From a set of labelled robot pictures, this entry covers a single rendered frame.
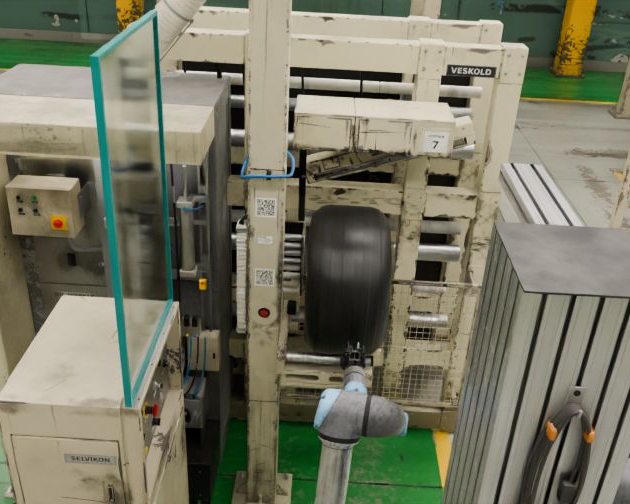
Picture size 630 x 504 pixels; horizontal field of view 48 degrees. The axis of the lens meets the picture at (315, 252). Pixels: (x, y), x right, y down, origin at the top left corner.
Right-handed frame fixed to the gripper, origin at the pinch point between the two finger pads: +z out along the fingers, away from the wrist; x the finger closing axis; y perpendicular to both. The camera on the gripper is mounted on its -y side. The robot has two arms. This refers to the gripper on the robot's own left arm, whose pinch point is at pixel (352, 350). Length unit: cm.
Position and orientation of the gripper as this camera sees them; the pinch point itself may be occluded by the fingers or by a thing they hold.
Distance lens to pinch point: 263.9
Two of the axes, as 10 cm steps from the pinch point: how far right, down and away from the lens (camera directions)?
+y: 0.5, -9.3, -3.6
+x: -10.0, -0.6, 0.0
